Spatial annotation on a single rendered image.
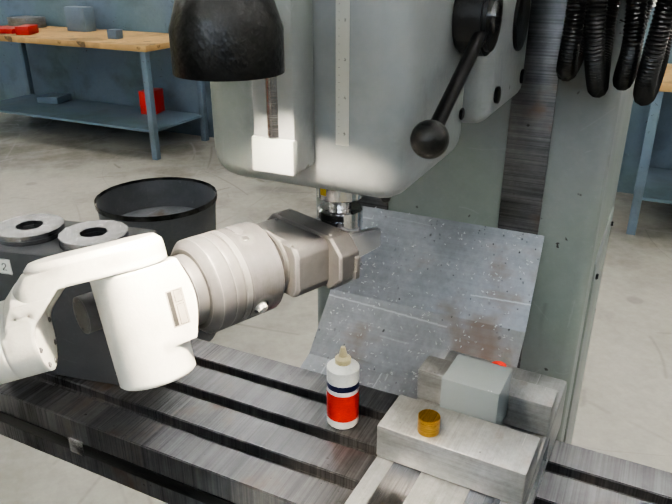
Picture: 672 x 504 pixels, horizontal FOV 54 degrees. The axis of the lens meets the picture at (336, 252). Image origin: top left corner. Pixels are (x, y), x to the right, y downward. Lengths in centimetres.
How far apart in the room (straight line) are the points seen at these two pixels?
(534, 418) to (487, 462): 11
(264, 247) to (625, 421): 215
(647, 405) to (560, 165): 183
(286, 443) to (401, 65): 49
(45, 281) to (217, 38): 24
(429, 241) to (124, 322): 62
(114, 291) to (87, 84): 645
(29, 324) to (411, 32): 37
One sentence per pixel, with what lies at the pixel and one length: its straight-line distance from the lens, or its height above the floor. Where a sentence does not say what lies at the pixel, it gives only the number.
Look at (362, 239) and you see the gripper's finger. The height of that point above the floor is 124.
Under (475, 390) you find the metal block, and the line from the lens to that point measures 70.
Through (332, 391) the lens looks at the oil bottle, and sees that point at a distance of 83.
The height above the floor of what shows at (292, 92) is 141.
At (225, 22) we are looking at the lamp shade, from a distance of 41.
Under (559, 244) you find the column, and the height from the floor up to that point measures 111.
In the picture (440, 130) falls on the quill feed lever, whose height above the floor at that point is 139.
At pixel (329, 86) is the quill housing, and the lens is 56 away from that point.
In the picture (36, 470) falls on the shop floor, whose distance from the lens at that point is 243.
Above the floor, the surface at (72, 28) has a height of 90.
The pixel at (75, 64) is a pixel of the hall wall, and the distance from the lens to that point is 703.
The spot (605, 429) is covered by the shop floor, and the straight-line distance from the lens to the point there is 256.
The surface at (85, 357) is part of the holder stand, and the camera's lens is 98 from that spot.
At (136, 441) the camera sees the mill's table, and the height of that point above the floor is 97.
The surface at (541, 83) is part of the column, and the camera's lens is 98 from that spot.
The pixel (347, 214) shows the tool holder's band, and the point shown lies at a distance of 67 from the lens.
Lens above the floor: 151
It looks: 24 degrees down
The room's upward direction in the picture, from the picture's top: straight up
